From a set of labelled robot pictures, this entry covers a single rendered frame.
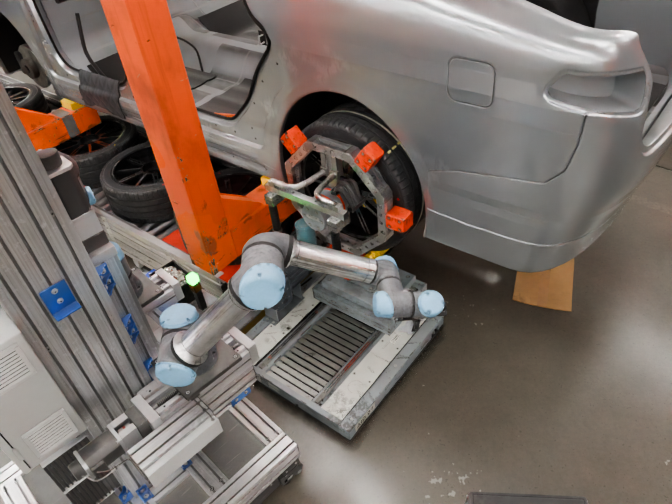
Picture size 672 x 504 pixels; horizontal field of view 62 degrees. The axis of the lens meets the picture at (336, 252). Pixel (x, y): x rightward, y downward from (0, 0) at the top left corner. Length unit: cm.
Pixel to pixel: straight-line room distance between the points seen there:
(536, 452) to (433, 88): 158
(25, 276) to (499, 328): 223
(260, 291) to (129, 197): 219
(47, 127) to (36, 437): 269
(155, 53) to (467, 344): 196
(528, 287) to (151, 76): 221
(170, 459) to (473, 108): 148
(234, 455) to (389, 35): 171
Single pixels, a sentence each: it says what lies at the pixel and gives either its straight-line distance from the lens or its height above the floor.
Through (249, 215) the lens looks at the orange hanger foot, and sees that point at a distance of 276.
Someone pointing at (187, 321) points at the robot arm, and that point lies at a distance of 179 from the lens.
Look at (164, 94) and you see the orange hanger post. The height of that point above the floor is 142.
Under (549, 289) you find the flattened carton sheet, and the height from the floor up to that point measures 1.
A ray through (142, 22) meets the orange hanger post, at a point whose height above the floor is 168.
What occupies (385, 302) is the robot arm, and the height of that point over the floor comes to 113.
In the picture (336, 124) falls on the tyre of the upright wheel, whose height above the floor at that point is 117.
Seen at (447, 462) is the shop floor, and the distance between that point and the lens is 260.
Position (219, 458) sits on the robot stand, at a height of 21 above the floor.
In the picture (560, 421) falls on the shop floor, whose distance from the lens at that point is 278.
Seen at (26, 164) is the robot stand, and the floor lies 161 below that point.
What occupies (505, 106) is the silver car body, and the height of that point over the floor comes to 141.
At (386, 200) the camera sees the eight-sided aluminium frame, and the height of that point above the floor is 94.
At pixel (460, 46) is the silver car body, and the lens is 192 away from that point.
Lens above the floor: 227
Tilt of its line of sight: 40 degrees down
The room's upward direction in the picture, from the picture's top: 7 degrees counter-clockwise
